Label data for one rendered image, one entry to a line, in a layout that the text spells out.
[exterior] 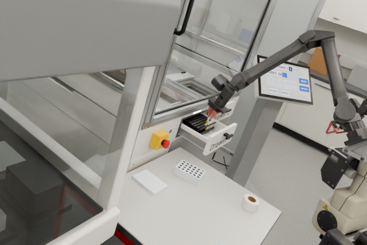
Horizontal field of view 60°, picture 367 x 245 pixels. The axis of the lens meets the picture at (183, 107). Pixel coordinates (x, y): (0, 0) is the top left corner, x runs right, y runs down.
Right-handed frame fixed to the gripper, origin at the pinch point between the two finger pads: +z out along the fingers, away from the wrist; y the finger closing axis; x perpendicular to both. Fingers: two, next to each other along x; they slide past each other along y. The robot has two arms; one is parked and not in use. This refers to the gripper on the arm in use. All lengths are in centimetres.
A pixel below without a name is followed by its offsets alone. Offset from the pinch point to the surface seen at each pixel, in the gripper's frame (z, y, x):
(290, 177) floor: 86, -57, -177
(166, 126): 4.7, 6.6, 26.4
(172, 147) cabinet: 20.1, 2.7, 14.4
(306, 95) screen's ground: -10, -19, -110
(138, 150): 11.6, 4.5, 43.0
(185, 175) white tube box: 12.2, -15.6, 31.2
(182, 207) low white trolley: 12, -26, 46
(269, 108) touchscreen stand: 11, -6, -95
